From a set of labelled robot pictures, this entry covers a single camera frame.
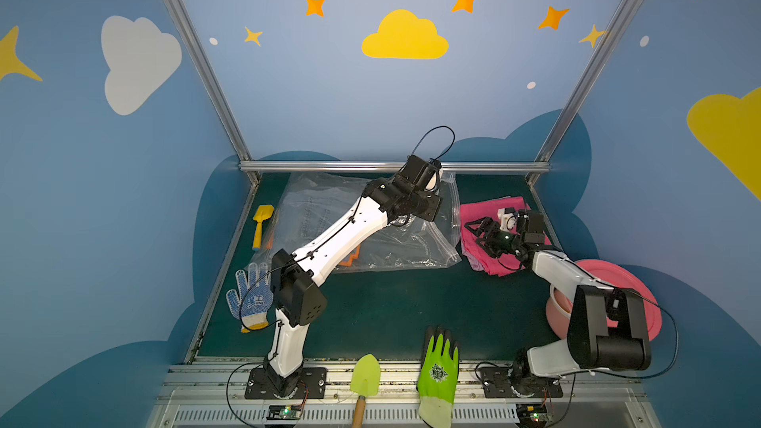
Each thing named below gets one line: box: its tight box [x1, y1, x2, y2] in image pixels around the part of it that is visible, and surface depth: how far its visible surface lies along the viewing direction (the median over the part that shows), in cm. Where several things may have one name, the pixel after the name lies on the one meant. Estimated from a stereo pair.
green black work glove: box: [416, 325, 461, 428], surface depth 76 cm
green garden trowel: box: [350, 353, 382, 428], surface depth 77 cm
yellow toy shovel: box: [252, 204, 275, 250], surface depth 106 cm
